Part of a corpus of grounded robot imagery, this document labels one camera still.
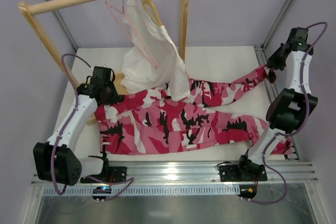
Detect pink camouflage trousers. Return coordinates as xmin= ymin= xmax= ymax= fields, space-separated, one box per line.
xmin=95 ymin=66 xmax=276 ymax=155

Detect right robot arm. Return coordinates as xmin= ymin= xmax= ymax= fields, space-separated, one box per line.
xmin=228 ymin=27 xmax=318 ymax=182

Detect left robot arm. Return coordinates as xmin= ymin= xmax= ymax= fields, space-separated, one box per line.
xmin=33 ymin=67 xmax=120 ymax=186

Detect wooden hanger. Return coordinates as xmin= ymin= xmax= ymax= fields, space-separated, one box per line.
xmin=142 ymin=0 xmax=163 ymax=27

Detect white t-shirt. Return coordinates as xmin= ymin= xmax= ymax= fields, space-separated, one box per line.
xmin=121 ymin=0 xmax=190 ymax=101

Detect wooden clothes rack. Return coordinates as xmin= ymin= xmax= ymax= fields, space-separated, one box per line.
xmin=18 ymin=0 xmax=189 ymax=86

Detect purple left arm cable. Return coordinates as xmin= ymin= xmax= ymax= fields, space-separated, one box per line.
xmin=51 ymin=53 xmax=92 ymax=196

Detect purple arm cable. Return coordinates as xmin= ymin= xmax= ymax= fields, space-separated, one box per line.
xmin=246 ymin=22 xmax=329 ymax=205
xmin=51 ymin=53 xmax=92 ymax=196

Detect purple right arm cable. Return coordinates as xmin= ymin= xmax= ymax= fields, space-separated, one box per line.
xmin=246 ymin=22 xmax=329 ymax=205

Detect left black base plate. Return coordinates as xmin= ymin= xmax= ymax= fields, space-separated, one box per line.
xmin=108 ymin=166 xmax=127 ymax=184

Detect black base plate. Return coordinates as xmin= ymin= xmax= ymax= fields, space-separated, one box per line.
xmin=218 ymin=165 xmax=268 ymax=182
xmin=108 ymin=166 xmax=127 ymax=184

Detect aluminium mounting rail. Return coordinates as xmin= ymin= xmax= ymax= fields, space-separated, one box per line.
xmin=31 ymin=161 xmax=318 ymax=189

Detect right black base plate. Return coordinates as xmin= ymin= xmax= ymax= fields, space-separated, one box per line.
xmin=218 ymin=165 xmax=268 ymax=182

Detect slotted cable duct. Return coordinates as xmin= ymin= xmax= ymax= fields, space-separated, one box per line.
xmin=41 ymin=186 xmax=241 ymax=197

